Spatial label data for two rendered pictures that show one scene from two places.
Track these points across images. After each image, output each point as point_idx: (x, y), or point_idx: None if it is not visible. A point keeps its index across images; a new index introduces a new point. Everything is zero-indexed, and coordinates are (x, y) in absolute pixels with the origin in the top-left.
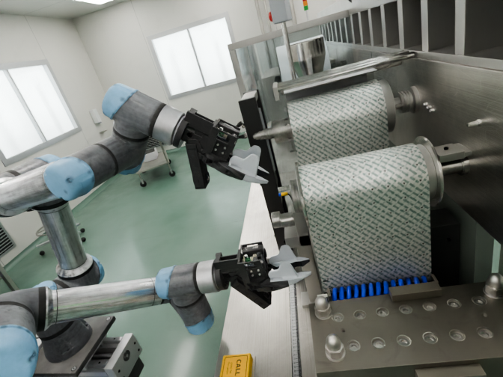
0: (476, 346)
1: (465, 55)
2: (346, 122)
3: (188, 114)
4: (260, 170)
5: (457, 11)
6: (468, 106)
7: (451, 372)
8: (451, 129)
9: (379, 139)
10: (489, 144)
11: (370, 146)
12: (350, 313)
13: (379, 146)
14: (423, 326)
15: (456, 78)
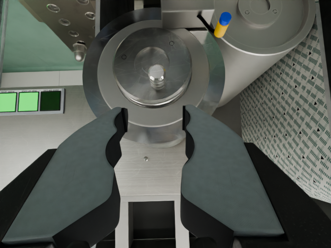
0: (58, 27)
1: (171, 200)
2: (265, 152)
3: None
4: (182, 127)
5: (184, 230)
6: (160, 166)
7: (28, 7)
8: (182, 141)
9: (245, 121)
10: (134, 147)
11: (249, 112)
12: None
13: (245, 112)
14: (65, 7)
15: (177, 184)
